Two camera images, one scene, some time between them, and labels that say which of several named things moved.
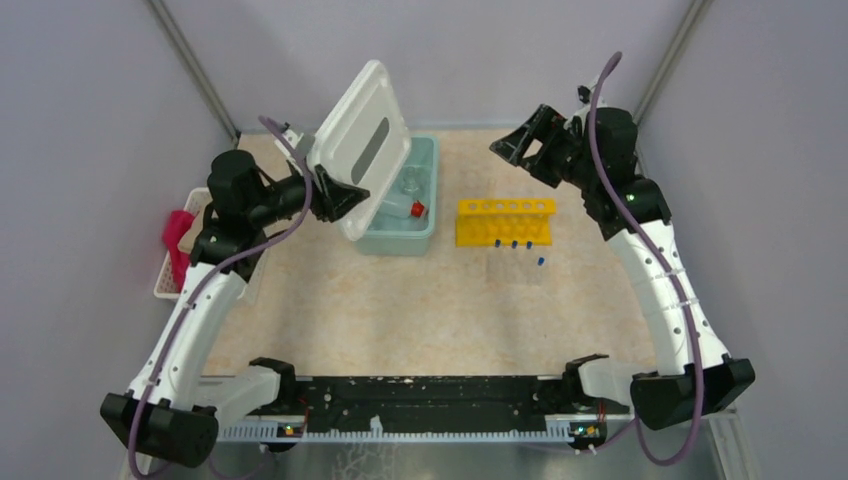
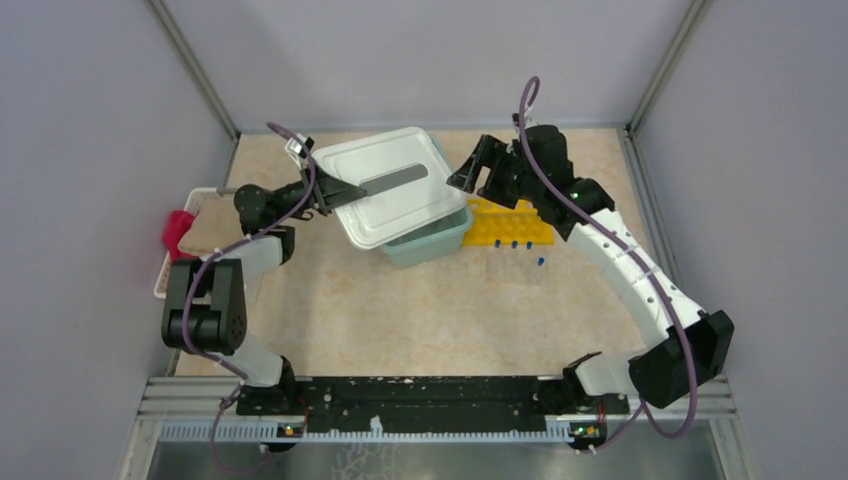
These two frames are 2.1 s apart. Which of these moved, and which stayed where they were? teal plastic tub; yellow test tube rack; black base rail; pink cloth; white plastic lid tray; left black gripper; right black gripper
Moved: white plastic lid tray; teal plastic tub; right black gripper
Stayed: yellow test tube rack; black base rail; pink cloth; left black gripper
